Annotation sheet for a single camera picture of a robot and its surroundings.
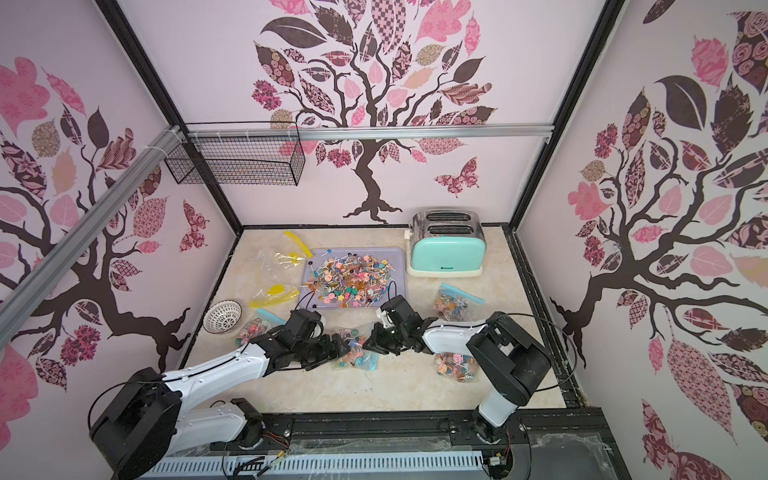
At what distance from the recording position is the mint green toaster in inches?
38.0

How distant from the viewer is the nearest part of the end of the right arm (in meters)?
0.67

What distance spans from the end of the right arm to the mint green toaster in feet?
0.94
